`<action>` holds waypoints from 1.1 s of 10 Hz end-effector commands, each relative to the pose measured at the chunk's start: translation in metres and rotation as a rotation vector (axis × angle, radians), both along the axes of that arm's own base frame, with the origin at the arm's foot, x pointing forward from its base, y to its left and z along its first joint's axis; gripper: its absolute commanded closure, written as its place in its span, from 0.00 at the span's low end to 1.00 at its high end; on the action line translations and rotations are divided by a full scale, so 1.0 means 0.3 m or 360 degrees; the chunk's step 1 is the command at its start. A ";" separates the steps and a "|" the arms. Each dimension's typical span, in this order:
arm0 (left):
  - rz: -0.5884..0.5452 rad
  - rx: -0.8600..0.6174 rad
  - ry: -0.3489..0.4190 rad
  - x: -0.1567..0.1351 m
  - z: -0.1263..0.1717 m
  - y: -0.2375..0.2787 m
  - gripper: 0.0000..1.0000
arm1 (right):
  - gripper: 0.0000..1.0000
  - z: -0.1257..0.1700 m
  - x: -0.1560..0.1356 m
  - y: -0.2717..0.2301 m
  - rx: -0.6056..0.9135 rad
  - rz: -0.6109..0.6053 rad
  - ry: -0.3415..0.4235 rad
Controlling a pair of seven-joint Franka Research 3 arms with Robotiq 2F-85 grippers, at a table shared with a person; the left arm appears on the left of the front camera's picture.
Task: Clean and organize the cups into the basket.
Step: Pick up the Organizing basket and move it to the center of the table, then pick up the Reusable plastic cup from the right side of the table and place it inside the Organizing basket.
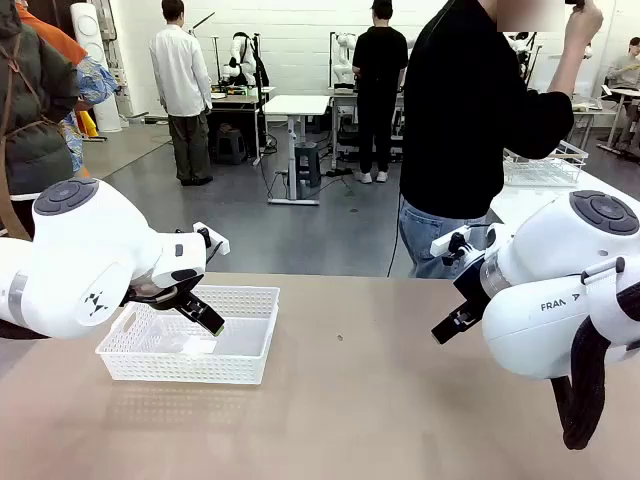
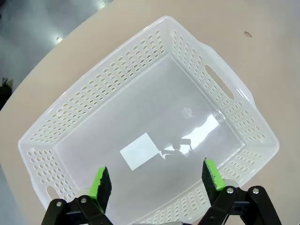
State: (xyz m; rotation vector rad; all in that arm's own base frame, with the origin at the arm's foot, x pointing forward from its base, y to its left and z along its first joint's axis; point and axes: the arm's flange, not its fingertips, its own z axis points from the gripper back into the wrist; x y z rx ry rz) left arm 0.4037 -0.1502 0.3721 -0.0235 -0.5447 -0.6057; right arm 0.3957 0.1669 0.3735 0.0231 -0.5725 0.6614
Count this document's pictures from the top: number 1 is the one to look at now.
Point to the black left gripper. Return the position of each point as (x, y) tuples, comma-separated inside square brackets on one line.
[(185, 278)]

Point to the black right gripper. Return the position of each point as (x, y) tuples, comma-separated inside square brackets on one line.
[(475, 287)]

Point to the white perforated plastic basket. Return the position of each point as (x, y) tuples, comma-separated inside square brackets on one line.
[(150, 360)]

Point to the small black device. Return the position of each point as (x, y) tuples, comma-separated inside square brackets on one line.
[(575, 3)]

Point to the person's left forearm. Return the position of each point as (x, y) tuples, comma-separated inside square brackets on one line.
[(567, 70)]

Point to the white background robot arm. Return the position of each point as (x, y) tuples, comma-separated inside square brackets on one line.
[(522, 47), (242, 55), (344, 55)]

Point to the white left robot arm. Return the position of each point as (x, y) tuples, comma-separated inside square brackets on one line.
[(75, 250)]

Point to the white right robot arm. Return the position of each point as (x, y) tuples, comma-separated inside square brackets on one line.
[(540, 280)]

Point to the person's left hand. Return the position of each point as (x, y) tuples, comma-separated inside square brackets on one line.
[(582, 22)]

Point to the white sticker label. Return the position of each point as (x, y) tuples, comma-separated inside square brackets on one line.
[(201, 346)]

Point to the white side table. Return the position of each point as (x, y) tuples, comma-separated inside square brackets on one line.
[(530, 200)]

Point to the dark plastic stool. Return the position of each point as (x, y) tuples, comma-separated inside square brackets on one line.
[(231, 145)]

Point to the grey plastic stool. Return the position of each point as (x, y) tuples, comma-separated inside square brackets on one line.
[(306, 162)]

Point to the black floor power strip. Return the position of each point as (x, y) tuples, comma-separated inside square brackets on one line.
[(339, 172)]

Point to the person in black shirt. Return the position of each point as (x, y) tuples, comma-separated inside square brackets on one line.
[(460, 125)]

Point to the grey workbench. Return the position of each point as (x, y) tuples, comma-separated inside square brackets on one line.
[(235, 100), (345, 100)]

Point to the yellow garment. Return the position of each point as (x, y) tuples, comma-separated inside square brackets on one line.
[(87, 125)]

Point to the white standing desk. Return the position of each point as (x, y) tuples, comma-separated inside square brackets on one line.
[(295, 104)]

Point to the person in white shirt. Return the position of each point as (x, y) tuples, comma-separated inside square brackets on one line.
[(180, 75)]

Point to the person in black clothes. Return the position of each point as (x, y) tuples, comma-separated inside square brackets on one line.
[(380, 75)]

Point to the mannequin with green jacket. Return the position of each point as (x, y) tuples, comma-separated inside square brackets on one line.
[(35, 100)]

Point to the white tower fan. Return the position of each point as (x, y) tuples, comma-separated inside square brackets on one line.
[(97, 60)]

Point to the mannequin with orange top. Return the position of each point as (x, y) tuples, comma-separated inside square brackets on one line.
[(55, 42)]

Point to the seated person in beige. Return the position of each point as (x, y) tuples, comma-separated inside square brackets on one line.
[(625, 67)]

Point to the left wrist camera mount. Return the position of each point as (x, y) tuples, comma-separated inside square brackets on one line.
[(217, 242)]

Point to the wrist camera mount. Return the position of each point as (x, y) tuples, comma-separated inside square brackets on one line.
[(450, 242), (217, 242)]

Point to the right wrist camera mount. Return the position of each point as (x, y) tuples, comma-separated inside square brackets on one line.
[(450, 242)]

